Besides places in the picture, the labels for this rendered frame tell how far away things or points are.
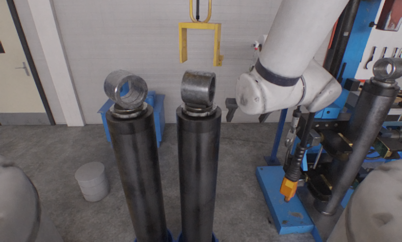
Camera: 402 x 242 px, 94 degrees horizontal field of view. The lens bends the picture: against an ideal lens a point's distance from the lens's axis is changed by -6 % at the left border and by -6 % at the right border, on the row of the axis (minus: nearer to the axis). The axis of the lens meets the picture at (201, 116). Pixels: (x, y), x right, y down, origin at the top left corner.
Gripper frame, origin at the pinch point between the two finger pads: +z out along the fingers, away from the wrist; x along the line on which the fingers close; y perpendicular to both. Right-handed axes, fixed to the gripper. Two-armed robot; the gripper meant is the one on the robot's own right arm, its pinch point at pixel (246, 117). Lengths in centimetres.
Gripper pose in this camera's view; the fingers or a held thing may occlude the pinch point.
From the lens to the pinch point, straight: 76.6
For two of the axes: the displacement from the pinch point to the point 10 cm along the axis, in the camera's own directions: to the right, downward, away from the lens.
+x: 9.8, 0.4, 2.0
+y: 0.9, 7.9, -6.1
